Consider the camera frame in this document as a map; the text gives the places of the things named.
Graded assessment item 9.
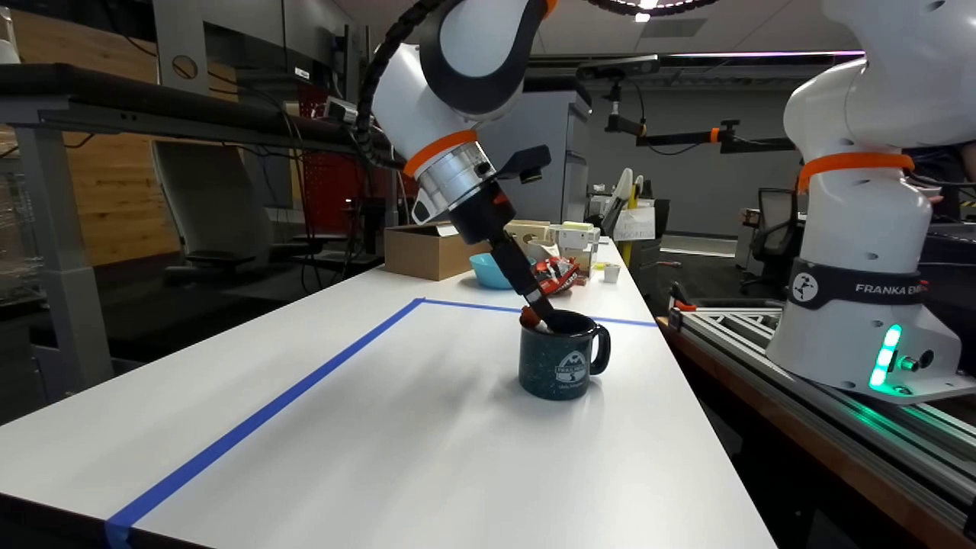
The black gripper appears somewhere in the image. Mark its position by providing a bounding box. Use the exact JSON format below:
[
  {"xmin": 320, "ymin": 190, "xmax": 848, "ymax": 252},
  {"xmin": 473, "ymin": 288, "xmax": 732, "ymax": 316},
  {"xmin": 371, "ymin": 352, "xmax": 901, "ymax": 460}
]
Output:
[{"xmin": 450, "ymin": 181, "xmax": 563, "ymax": 337}]

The dark blue mug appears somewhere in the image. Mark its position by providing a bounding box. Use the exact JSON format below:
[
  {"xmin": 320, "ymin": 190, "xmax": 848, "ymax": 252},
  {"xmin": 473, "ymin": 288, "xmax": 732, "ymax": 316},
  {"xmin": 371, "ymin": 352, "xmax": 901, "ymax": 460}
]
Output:
[{"xmin": 517, "ymin": 309, "xmax": 612, "ymax": 404}]

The light blue bowl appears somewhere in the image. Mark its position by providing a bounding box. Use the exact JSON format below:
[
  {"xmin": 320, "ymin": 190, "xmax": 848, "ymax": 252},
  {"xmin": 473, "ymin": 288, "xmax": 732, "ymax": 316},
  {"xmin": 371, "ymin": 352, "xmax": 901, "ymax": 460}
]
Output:
[{"xmin": 467, "ymin": 248, "xmax": 518, "ymax": 293}]

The red snack bag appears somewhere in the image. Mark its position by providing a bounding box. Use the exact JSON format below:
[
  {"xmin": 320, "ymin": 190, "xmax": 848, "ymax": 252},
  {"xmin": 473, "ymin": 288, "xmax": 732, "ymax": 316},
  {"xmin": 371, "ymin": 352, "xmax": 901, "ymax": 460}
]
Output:
[{"xmin": 533, "ymin": 252, "xmax": 588, "ymax": 298}]

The cream labelled box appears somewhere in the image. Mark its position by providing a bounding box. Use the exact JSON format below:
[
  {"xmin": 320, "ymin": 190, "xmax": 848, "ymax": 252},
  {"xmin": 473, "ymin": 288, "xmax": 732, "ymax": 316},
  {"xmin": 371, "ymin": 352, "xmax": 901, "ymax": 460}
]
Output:
[{"xmin": 507, "ymin": 220, "xmax": 562, "ymax": 255}]

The short blue tape strip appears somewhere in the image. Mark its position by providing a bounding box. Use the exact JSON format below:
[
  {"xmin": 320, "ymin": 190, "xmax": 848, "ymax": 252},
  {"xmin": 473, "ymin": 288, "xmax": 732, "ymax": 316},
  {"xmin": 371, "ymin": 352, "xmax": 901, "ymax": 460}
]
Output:
[{"xmin": 416, "ymin": 296, "xmax": 660, "ymax": 332}]

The white carton box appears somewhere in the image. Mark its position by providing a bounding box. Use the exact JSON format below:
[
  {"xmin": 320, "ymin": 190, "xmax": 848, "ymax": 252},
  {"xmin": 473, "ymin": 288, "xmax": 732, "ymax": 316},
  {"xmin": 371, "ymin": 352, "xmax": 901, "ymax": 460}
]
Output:
[{"xmin": 555, "ymin": 220, "xmax": 605, "ymax": 277}]

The cardboard box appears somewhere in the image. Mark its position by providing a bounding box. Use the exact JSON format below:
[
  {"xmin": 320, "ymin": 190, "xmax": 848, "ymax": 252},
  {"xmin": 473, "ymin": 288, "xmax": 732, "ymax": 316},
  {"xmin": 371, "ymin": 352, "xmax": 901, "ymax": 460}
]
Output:
[{"xmin": 382, "ymin": 223, "xmax": 495, "ymax": 283}]

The white spray bottle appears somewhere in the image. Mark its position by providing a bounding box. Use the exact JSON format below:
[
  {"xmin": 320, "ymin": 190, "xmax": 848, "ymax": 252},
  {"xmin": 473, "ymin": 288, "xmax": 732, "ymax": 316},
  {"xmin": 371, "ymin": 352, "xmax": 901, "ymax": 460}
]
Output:
[{"xmin": 607, "ymin": 165, "xmax": 662, "ymax": 248}]

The red tool cabinet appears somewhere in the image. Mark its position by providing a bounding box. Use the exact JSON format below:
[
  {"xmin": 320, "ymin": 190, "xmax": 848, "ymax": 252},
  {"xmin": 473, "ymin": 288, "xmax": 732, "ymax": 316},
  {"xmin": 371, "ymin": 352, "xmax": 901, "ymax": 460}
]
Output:
[{"xmin": 297, "ymin": 58, "xmax": 429, "ymax": 239}]

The white power strip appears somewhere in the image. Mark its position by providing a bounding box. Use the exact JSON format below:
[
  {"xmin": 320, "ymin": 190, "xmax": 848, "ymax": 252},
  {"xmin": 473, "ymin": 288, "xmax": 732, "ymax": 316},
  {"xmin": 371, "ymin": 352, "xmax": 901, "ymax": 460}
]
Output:
[{"xmin": 320, "ymin": 94, "xmax": 371, "ymax": 140}]

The long blue tape strip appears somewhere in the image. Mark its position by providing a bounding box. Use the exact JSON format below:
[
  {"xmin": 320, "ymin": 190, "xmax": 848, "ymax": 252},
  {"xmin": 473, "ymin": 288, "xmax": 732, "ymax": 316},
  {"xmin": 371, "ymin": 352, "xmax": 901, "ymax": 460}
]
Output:
[{"xmin": 103, "ymin": 296, "xmax": 426, "ymax": 549}]

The grey metal desk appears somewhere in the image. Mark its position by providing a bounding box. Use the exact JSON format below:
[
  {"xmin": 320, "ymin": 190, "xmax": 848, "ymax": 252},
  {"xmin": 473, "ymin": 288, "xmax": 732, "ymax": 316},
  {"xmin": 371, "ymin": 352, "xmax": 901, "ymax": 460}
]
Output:
[{"xmin": 0, "ymin": 62, "xmax": 402, "ymax": 404}]

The aluminium rail frame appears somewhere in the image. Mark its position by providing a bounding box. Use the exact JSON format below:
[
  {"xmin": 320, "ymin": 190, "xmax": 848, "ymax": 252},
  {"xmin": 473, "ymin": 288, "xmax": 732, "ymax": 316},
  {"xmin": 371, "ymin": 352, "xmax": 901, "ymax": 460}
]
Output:
[{"xmin": 666, "ymin": 301, "xmax": 976, "ymax": 515}]

